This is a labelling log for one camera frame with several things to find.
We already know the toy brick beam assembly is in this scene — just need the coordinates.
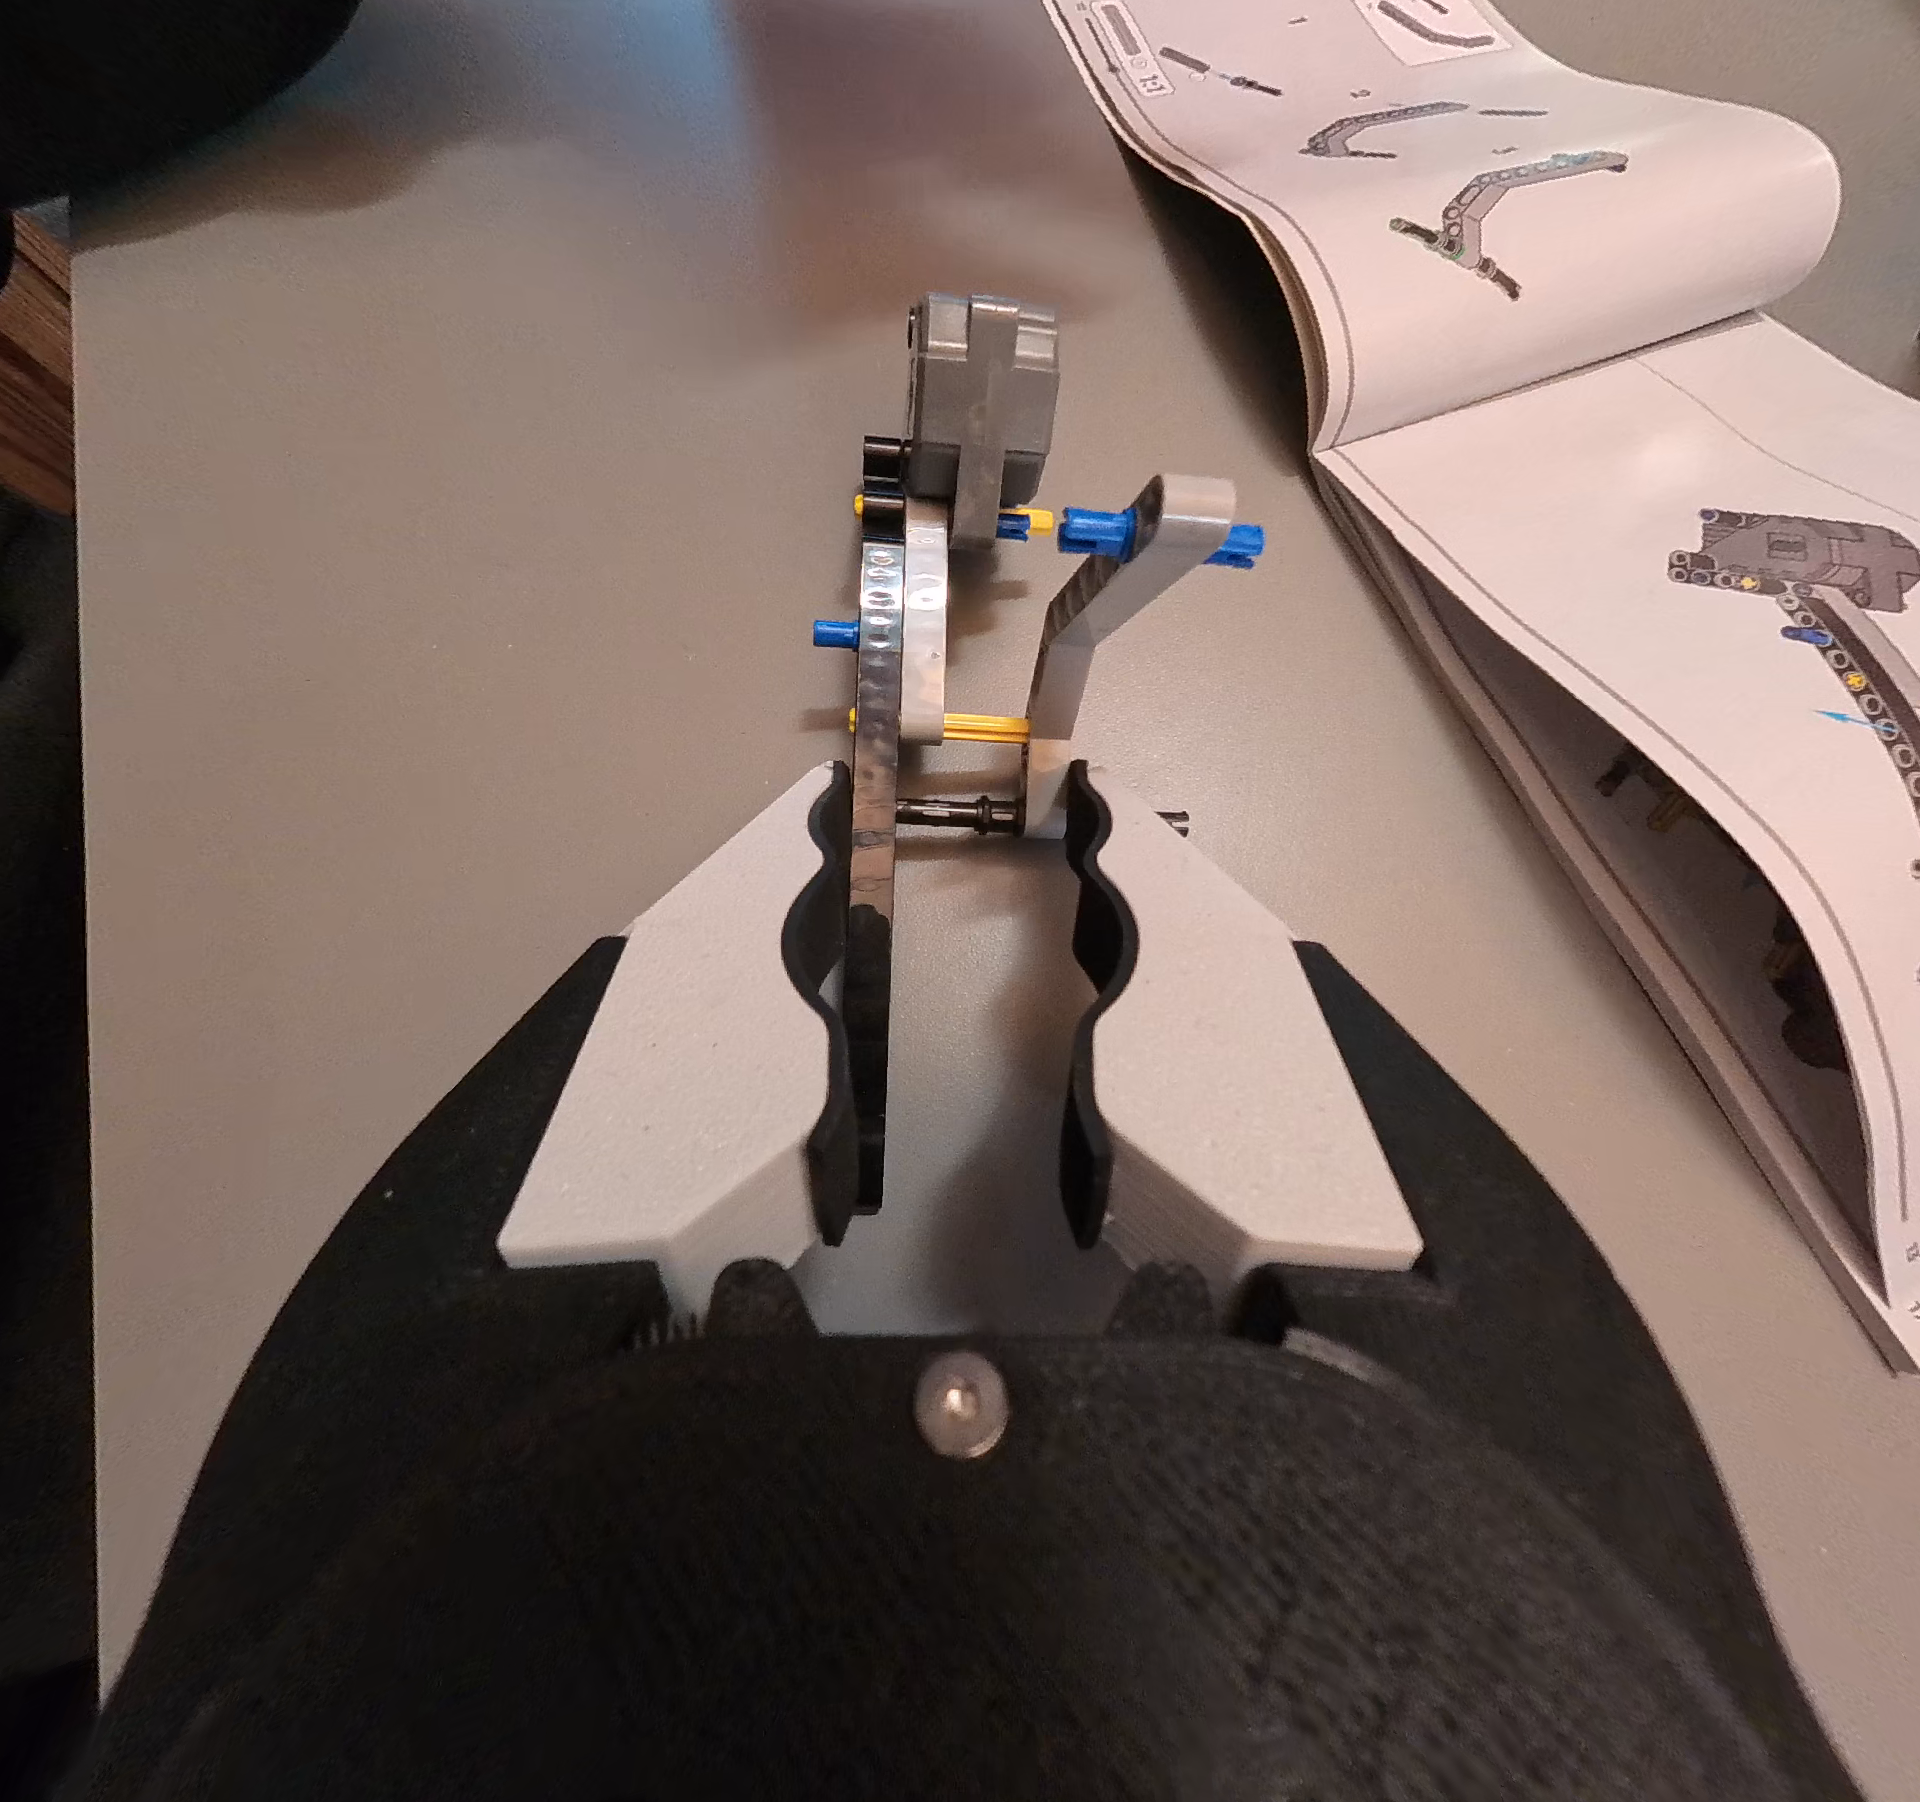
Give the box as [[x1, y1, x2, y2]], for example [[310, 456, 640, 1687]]
[[807, 291, 1271, 1219]]

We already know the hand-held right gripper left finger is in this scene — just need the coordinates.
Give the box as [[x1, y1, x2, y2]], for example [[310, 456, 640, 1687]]
[[495, 764, 865, 1276]]

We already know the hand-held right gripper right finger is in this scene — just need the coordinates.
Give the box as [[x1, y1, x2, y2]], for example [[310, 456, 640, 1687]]
[[1057, 759, 1428, 1276]]

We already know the open instruction booklet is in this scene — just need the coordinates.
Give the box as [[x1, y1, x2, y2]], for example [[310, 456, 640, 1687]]
[[1039, 0, 1920, 1377]]

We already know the grey desk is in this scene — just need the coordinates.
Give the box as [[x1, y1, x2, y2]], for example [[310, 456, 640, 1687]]
[[66, 0, 1920, 1705]]

